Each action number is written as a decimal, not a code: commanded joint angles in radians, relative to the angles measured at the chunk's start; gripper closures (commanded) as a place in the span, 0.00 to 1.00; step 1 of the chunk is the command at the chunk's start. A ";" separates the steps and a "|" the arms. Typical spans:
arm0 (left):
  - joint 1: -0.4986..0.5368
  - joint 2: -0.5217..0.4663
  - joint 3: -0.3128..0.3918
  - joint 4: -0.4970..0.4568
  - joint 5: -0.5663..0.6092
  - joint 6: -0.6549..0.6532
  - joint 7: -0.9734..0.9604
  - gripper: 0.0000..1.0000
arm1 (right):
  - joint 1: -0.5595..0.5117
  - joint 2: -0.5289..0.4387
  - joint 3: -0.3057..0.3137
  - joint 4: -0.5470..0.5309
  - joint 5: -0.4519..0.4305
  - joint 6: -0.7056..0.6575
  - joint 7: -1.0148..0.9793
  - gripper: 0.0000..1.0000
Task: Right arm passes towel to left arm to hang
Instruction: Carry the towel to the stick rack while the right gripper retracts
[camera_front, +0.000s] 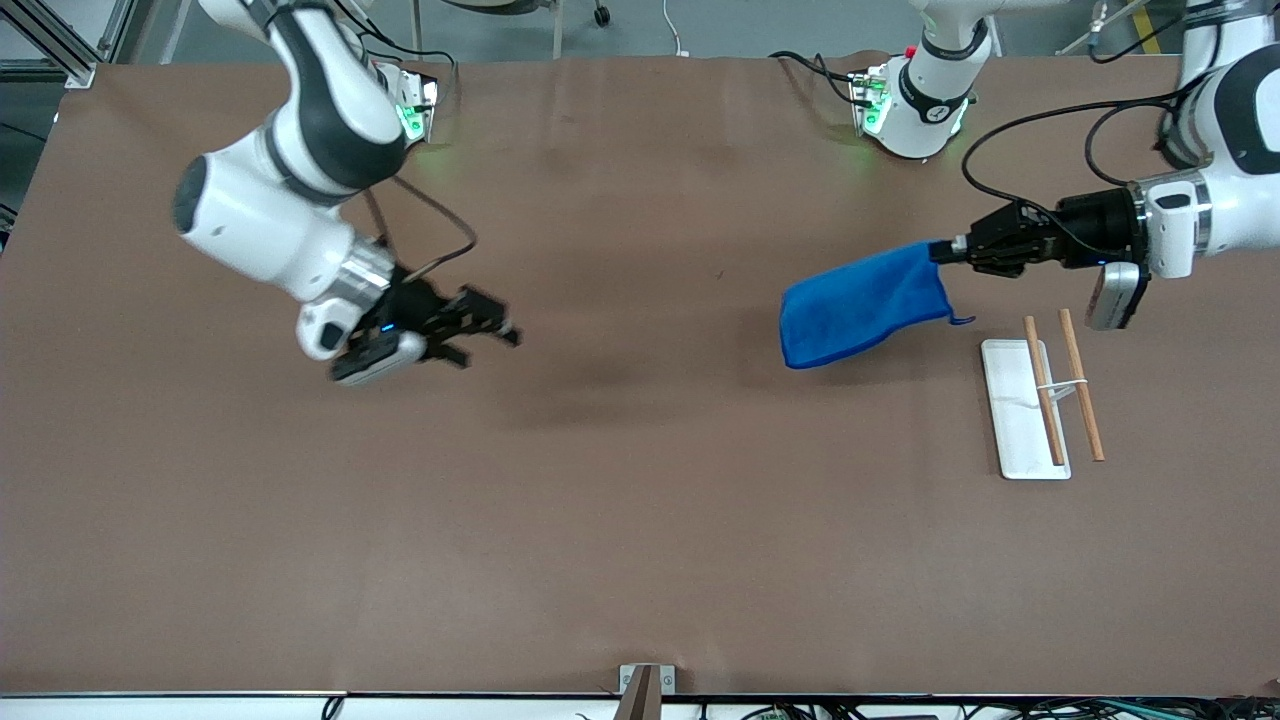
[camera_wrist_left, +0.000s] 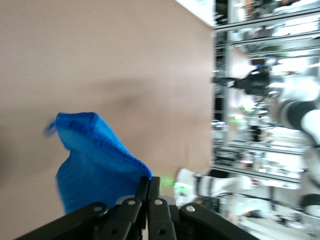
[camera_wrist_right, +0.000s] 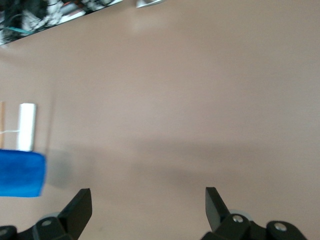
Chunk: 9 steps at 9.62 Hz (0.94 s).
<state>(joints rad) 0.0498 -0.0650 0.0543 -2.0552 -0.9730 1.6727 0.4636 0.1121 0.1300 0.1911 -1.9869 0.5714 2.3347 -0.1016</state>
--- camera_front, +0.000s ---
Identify black base power cable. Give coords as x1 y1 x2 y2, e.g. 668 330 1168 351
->
768 50 863 107

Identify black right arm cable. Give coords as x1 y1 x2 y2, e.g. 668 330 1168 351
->
362 174 478 286

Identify thin white metal bar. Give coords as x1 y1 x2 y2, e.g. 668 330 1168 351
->
1058 0 1149 57

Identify black cable bundle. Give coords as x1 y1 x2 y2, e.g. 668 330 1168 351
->
700 697 1280 720

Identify white towel rack wooden bars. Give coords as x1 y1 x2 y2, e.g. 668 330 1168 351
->
980 308 1107 481

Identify aluminium frame profile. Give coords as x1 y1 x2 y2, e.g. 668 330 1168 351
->
0 0 163 87

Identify brown table cover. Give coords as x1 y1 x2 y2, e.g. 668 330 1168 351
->
0 52 1280 699

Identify office chair base with caster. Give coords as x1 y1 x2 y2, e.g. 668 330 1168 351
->
410 0 613 59

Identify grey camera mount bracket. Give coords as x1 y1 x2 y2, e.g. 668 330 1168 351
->
618 664 677 720

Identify blue microfibre towel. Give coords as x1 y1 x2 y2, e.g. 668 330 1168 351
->
780 240 976 371

